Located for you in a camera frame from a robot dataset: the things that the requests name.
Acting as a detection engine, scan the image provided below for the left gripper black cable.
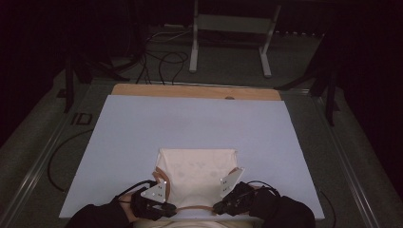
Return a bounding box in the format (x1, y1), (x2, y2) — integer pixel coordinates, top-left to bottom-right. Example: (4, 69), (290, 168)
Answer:
(114, 179), (159, 201)

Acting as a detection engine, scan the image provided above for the cream baby bodysuit brown trim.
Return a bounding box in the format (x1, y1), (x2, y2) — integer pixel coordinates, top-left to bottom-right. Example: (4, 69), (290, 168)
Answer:
(152, 147), (245, 220)

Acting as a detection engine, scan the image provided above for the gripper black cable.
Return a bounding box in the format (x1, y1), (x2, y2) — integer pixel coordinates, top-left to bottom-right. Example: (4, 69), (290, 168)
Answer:
(114, 179), (159, 201)
(246, 180), (281, 200)

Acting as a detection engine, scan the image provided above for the person's left hand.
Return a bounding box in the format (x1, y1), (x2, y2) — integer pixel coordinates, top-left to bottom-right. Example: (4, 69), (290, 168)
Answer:
(118, 193), (136, 223)

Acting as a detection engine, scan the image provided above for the light blue mat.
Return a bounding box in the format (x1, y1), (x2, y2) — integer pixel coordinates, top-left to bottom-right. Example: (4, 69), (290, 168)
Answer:
(58, 94), (325, 221)

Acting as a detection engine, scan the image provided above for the black floor cables bundle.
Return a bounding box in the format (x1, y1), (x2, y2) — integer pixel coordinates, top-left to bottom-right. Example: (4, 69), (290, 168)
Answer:
(135, 28), (190, 86)

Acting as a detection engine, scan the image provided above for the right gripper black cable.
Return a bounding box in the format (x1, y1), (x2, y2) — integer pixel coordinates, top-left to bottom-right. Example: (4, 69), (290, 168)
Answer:
(246, 180), (281, 200)

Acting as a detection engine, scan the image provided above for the white metal stand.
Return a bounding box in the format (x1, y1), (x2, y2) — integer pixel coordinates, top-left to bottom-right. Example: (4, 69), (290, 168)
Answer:
(188, 0), (282, 79)

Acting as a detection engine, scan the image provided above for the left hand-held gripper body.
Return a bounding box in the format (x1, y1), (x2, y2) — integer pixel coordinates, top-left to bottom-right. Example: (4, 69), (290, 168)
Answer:
(130, 180), (174, 222)

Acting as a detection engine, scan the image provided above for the black metal stand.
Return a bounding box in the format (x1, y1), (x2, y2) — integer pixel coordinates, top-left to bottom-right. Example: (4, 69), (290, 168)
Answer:
(56, 47), (131, 114)
(275, 31), (340, 127)

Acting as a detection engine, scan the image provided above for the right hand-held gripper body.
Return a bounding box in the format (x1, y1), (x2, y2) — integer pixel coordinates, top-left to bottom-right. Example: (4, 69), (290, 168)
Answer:
(218, 166), (256, 214)

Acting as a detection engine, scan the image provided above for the person's right hand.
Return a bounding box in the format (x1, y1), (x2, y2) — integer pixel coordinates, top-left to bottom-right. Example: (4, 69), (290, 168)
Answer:
(249, 184), (281, 220)

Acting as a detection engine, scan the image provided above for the black floor cable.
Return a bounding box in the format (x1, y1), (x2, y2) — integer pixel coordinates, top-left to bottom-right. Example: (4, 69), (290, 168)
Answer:
(317, 189), (337, 228)
(47, 128), (95, 193)

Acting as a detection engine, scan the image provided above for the metal floor rail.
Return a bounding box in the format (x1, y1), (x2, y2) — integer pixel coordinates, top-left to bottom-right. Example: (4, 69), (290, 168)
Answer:
(312, 94), (383, 228)
(0, 104), (84, 228)

